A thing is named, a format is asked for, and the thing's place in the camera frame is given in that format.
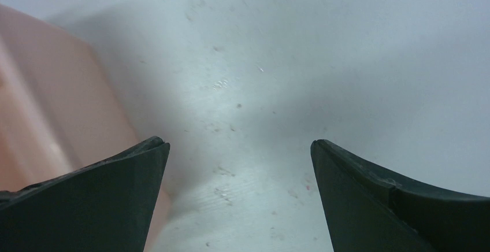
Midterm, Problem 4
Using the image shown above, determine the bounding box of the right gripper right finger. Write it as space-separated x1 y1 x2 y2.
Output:
310 139 489 251

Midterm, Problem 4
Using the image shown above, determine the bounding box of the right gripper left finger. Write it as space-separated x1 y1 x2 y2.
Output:
1 136 170 251

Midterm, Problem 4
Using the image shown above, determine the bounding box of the pink plastic bin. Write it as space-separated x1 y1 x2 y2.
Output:
1 5 169 251

